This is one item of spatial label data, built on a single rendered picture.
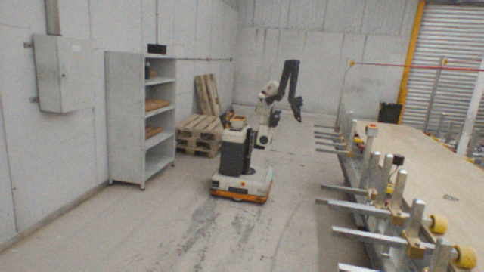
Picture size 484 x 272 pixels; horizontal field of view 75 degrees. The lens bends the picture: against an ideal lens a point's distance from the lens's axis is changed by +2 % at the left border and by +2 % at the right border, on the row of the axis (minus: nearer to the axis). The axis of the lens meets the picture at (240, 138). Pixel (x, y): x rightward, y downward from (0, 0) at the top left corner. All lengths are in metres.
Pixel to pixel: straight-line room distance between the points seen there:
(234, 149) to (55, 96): 1.75
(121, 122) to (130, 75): 0.53
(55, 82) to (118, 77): 0.91
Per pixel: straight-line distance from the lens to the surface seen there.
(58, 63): 2.89
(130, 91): 3.61
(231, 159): 3.47
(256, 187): 3.48
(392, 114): 8.80
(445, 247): 1.24
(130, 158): 3.80
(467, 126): 3.43
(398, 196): 1.69
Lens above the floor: 1.63
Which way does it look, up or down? 15 degrees down
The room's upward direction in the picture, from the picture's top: 5 degrees clockwise
